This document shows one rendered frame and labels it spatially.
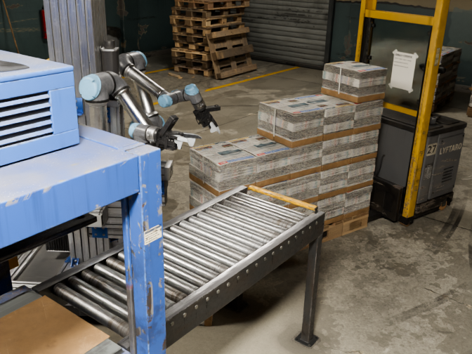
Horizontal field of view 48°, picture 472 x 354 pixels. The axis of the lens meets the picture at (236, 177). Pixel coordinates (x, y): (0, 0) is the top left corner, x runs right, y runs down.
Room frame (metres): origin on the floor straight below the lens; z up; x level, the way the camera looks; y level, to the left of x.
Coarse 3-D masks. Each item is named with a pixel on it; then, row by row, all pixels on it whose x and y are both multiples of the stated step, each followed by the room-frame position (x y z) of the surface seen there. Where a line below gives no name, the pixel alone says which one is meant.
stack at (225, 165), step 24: (216, 144) 3.42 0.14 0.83; (240, 144) 3.44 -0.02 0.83; (264, 144) 3.46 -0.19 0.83; (312, 144) 3.49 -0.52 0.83; (336, 144) 3.63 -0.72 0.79; (192, 168) 3.30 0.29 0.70; (216, 168) 3.07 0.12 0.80; (240, 168) 3.13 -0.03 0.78; (264, 168) 3.25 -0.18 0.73; (288, 168) 3.37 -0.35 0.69; (336, 168) 3.64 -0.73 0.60; (192, 192) 3.32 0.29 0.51; (288, 192) 3.37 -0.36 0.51; (312, 192) 3.51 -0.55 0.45
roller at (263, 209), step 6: (234, 198) 2.63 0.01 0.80; (240, 198) 2.63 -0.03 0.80; (240, 204) 2.58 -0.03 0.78; (246, 204) 2.57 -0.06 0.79; (252, 204) 2.55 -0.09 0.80; (258, 204) 2.55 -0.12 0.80; (258, 210) 2.51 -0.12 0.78; (264, 210) 2.50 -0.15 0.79; (270, 210) 2.49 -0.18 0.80; (276, 216) 2.45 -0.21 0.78; (282, 216) 2.43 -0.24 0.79; (288, 216) 2.42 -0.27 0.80; (294, 222) 2.38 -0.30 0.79
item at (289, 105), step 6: (264, 102) 3.68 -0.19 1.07; (270, 102) 3.68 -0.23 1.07; (276, 102) 3.69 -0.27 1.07; (282, 102) 3.69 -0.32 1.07; (288, 102) 3.70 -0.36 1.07; (294, 102) 3.71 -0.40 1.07; (300, 102) 3.71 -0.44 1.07; (276, 108) 3.52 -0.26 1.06; (282, 108) 3.52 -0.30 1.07; (288, 108) 3.52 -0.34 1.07; (294, 108) 3.53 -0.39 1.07; (300, 108) 3.53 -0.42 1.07; (306, 108) 3.54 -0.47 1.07; (312, 108) 3.54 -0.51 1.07; (318, 108) 3.55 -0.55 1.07
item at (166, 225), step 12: (228, 192) 2.69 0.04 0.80; (204, 204) 2.53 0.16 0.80; (180, 216) 2.38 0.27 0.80; (168, 228) 2.27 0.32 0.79; (108, 252) 2.02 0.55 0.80; (84, 264) 1.92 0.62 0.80; (60, 276) 1.82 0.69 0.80; (36, 288) 1.74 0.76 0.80; (48, 288) 1.75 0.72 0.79; (60, 300) 1.78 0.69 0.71
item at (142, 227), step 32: (160, 160) 1.27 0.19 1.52; (160, 192) 1.27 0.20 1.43; (128, 224) 1.26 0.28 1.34; (160, 224) 1.27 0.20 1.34; (128, 256) 1.25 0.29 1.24; (160, 256) 1.27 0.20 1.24; (128, 288) 1.26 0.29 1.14; (160, 288) 1.26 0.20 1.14; (160, 320) 1.26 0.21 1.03; (160, 352) 1.26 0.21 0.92
